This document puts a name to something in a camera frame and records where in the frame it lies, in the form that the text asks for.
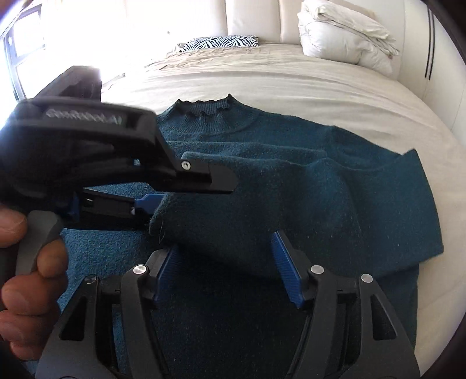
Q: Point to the zebra print pillow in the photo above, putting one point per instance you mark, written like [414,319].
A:
[214,42]

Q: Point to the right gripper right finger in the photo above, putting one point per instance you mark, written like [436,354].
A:
[313,290]

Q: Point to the white folded duvet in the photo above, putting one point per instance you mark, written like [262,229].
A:
[330,31]

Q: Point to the dark teal knit sweater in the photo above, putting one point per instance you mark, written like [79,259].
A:
[353,207]

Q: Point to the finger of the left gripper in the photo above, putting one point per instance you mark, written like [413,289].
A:
[99,211]
[191,175]

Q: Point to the beige bed sheet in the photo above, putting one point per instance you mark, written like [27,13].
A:
[281,79]

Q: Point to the cream padded headboard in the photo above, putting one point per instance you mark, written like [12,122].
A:
[274,21]

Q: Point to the white wardrobe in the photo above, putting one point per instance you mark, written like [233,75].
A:
[432,67]

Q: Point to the person's left hand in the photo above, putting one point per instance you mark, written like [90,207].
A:
[31,302]

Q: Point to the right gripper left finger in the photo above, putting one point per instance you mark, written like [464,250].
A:
[142,289]

